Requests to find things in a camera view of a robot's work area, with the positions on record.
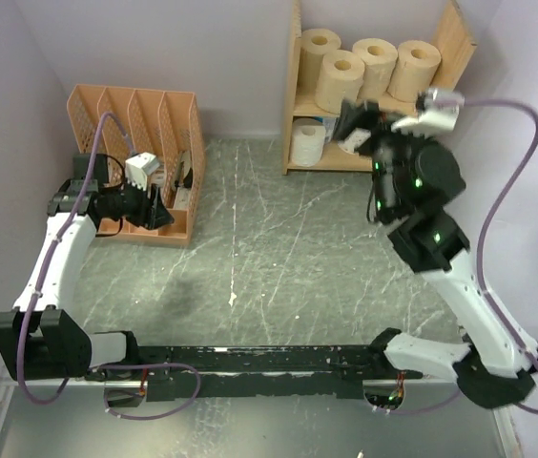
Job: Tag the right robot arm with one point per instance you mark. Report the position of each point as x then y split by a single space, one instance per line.
414 177

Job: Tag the blue white roll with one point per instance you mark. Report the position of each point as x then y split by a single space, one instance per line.
329 124

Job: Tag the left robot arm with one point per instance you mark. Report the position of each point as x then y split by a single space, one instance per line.
38 333

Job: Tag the brown roll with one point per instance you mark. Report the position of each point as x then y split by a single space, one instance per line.
379 57
414 70
315 44
341 77

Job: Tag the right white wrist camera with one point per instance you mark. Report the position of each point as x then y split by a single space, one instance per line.
437 111

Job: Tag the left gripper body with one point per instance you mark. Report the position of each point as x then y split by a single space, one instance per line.
130 203

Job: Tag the plain white roll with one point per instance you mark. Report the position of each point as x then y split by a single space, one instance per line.
307 141

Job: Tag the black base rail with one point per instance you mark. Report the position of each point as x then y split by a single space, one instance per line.
270 371

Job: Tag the white patterned roll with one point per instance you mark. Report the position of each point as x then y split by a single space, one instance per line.
354 141

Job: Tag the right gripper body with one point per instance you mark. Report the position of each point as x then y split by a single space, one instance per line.
385 147

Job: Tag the peach plastic file organizer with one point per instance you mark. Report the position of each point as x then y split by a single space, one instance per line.
163 123

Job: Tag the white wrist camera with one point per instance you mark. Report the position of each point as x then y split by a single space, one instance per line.
437 111
140 168

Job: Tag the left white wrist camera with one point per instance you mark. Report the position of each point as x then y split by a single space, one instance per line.
140 168

